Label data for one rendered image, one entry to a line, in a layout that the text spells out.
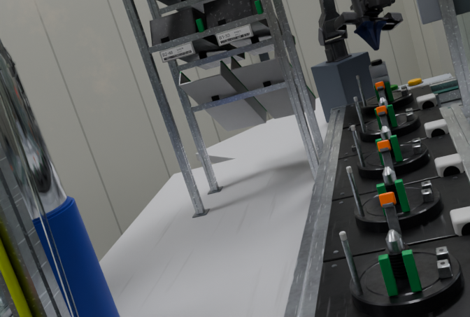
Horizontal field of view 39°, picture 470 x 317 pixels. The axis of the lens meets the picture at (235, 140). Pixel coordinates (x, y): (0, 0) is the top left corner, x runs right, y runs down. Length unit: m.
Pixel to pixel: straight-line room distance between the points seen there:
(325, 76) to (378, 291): 1.41
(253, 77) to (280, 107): 0.17
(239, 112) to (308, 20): 2.74
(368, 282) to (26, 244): 0.43
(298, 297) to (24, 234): 0.38
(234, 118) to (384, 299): 1.17
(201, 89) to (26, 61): 2.05
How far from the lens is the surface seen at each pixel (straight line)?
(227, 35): 1.59
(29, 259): 0.85
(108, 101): 3.86
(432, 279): 0.85
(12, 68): 1.14
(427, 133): 1.45
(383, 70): 1.77
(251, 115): 1.90
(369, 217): 1.06
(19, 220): 0.85
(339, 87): 2.15
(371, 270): 0.90
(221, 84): 1.76
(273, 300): 1.18
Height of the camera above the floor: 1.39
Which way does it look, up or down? 13 degrees down
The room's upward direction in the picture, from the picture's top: 18 degrees counter-clockwise
